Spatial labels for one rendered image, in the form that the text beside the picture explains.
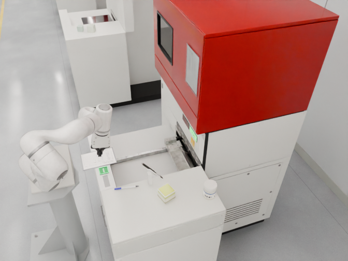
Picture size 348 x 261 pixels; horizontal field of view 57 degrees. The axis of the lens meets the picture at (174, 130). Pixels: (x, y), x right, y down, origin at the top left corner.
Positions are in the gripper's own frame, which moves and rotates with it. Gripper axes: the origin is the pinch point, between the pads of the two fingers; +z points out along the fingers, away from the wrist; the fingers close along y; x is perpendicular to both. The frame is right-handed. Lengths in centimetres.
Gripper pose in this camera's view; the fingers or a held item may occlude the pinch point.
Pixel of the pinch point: (99, 152)
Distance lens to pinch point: 190.3
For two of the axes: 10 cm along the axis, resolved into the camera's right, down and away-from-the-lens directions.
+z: -2.1, 7.9, 5.8
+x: 3.3, 6.2, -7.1
